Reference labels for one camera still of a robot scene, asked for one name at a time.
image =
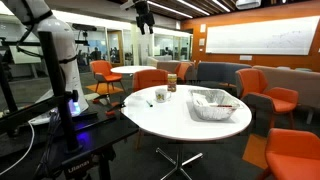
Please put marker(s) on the beige sofa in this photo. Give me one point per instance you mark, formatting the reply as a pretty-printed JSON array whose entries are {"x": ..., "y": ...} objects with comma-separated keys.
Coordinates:
[{"x": 300, "y": 81}]

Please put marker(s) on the brown jar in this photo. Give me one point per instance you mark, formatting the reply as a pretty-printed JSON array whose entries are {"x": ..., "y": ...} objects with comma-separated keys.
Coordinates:
[{"x": 171, "y": 82}]

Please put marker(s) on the blue grey sofa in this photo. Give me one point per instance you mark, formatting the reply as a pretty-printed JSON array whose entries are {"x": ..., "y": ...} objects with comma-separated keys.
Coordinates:
[{"x": 216, "y": 73}]

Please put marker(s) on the wall whiteboard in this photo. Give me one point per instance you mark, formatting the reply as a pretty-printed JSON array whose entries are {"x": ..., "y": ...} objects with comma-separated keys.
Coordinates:
[{"x": 263, "y": 36}]

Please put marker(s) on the red stick in tray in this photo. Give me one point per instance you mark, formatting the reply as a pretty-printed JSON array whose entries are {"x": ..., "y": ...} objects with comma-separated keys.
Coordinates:
[{"x": 225, "y": 106}]

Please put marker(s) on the black bar camera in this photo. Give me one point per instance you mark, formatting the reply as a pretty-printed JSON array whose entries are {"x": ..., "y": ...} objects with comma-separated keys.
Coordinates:
[{"x": 84, "y": 27}]

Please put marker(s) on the green and white marker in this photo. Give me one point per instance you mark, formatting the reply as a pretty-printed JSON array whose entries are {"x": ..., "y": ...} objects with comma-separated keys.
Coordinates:
[{"x": 149, "y": 103}]

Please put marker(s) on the black Ulanzi mount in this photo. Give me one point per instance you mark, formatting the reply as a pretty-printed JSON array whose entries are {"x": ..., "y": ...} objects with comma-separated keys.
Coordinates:
[{"x": 78, "y": 166}]

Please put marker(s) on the orange black clamp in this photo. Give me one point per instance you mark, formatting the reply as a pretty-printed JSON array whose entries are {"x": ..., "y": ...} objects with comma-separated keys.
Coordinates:
[
  {"x": 100, "y": 98},
  {"x": 113, "y": 110}
]

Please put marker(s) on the black robot bench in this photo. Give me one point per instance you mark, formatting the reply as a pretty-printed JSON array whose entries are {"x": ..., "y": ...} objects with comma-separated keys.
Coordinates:
[{"x": 100, "y": 130}]

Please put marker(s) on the tan low sofa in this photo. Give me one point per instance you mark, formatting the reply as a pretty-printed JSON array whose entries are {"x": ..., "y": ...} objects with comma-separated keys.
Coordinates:
[{"x": 166, "y": 65}]

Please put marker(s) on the aluminium foil tray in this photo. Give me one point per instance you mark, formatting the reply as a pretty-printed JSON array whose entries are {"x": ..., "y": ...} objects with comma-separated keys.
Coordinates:
[{"x": 213, "y": 105}]

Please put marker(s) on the black camera stand pole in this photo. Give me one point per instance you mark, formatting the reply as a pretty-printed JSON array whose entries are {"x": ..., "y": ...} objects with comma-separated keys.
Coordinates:
[{"x": 58, "y": 86}]

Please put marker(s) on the small white round table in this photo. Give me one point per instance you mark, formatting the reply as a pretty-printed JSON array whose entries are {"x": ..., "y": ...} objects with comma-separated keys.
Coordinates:
[{"x": 132, "y": 69}]

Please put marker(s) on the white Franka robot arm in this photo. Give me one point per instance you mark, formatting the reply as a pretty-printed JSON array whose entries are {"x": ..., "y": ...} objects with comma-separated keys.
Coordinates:
[{"x": 60, "y": 40}]

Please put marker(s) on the white printed mug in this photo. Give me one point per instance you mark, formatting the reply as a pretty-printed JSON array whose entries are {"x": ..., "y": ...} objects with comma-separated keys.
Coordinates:
[{"x": 161, "y": 95}]

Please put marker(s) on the white ceiling projector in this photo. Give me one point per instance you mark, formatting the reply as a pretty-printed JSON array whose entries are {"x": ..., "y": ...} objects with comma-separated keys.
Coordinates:
[{"x": 248, "y": 4}]

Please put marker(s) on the orange armchair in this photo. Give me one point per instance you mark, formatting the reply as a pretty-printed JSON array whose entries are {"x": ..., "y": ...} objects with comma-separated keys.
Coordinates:
[
  {"x": 182, "y": 70},
  {"x": 150, "y": 79},
  {"x": 103, "y": 73},
  {"x": 293, "y": 156},
  {"x": 266, "y": 93}
]

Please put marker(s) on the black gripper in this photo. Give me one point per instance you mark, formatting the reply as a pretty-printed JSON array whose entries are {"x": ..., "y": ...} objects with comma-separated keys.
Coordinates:
[{"x": 144, "y": 11}]

